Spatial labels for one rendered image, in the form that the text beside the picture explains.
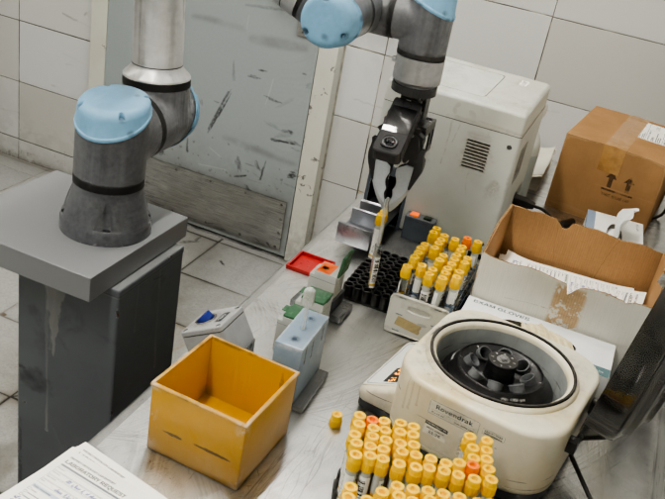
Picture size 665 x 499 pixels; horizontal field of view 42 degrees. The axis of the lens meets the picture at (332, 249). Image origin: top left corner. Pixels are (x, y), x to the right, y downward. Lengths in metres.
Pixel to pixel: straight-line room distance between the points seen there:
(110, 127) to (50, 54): 2.43
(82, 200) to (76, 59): 2.31
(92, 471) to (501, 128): 0.96
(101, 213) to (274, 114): 1.85
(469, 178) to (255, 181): 1.76
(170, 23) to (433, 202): 0.61
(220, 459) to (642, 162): 1.25
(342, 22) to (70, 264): 0.56
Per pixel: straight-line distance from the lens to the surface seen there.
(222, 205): 3.44
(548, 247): 1.63
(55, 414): 1.64
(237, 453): 1.03
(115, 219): 1.43
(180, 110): 1.51
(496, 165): 1.65
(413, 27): 1.30
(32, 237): 1.46
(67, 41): 3.73
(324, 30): 1.19
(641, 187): 2.01
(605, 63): 2.92
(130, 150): 1.40
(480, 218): 1.69
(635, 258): 1.62
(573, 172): 2.03
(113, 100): 1.41
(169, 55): 1.49
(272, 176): 3.30
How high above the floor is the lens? 1.61
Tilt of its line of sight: 27 degrees down
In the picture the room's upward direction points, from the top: 11 degrees clockwise
